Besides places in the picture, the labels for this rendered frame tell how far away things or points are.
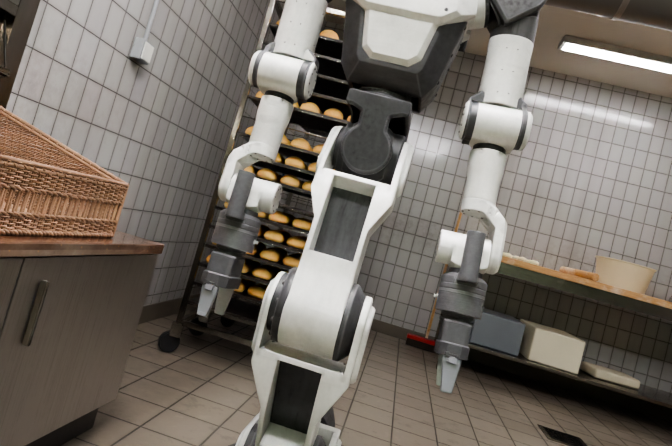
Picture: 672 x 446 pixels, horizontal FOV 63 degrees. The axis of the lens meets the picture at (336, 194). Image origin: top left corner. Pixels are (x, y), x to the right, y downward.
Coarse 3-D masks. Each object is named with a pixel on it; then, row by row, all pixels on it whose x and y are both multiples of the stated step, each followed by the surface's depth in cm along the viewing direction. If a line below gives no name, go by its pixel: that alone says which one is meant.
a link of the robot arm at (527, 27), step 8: (528, 16) 111; (536, 16) 112; (512, 24) 111; (520, 24) 111; (528, 24) 111; (536, 24) 112; (496, 32) 113; (504, 32) 111; (512, 32) 111; (520, 32) 110; (528, 32) 111
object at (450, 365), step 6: (444, 360) 98; (450, 360) 97; (456, 360) 97; (444, 366) 98; (450, 366) 98; (456, 366) 98; (444, 372) 98; (450, 372) 98; (456, 372) 98; (444, 378) 97; (450, 378) 97; (456, 378) 97; (444, 384) 97; (450, 384) 97; (444, 390) 97; (450, 390) 97
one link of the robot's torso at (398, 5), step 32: (352, 0) 113; (384, 0) 108; (416, 0) 107; (448, 0) 106; (480, 0) 112; (352, 32) 111; (384, 32) 108; (416, 32) 107; (448, 32) 109; (352, 64) 111; (384, 64) 109; (416, 64) 108; (448, 64) 116; (416, 96) 111
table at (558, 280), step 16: (512, 272) 395; (528, 272) 393; (544, 272) 388; (560, 272) 387; (560, 288) 390; (576, 288) 388; (592, 288) 387; (608, 288) 382; (624, 304) 383; (640, 304) 382; (656, 304) 377; (496, 352) 392; (544, 368) 387; (608, 384) 389; (640, 384) 438; (656, 400) 377
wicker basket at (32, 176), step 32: (0, 128) 156; (32, 128) 154; (0, 160) 102; (32, 160) 154; (64, 160) 153; (0, 192) 154; (32, 192) 113; (64, 192) 124; (96, 192) 136; (0, 224) 107; (32, 224) 116; (64, 224) 127; (96, 224) 140
